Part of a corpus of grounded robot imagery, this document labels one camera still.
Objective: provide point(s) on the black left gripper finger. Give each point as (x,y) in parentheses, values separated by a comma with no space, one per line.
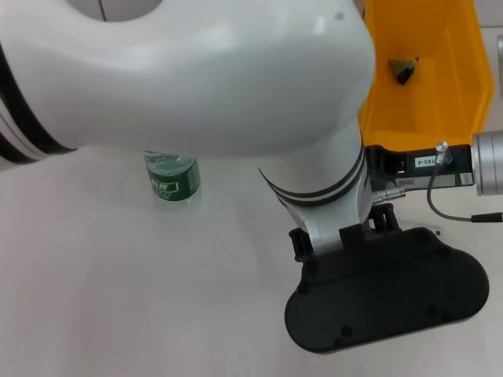
(300,245)
(383,218)

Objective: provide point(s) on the water bottle with green label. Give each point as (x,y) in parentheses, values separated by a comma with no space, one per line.
(173,180)

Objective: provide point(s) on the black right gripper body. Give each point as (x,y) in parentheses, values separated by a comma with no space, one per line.
(416,165)

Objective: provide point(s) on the yellow plastic bin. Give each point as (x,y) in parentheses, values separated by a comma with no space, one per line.
(432,98)

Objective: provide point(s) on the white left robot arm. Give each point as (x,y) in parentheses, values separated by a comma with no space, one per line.
(196,78)

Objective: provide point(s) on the plastic wrapper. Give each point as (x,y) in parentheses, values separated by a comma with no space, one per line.
(402,70)

